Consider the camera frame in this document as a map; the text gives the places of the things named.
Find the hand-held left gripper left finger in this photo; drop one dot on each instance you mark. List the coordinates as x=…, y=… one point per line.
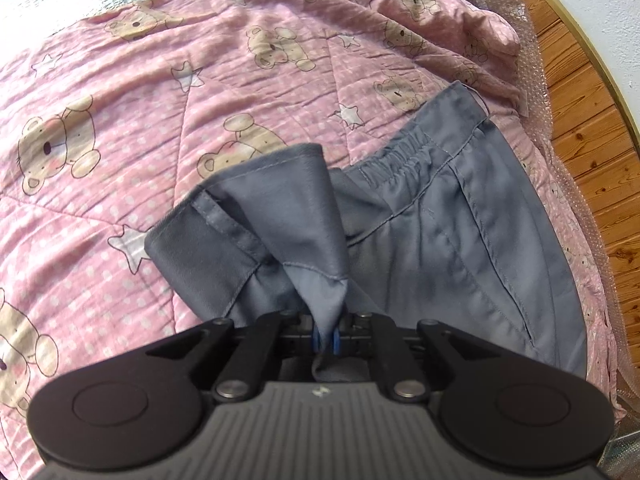
x=318, y=341

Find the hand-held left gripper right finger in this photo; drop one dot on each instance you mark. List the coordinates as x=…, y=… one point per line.
x=336, y=344

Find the grey pants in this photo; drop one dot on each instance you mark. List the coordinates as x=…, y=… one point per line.
x=425, y=240

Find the brass floor trim strip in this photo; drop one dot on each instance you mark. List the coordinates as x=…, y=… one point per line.
x=590, y=45

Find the clear bubble wrap sheet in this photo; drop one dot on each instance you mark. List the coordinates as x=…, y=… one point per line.
x=537, y=60

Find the pink bear print blanket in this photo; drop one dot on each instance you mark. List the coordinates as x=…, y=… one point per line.
x=125, y=185

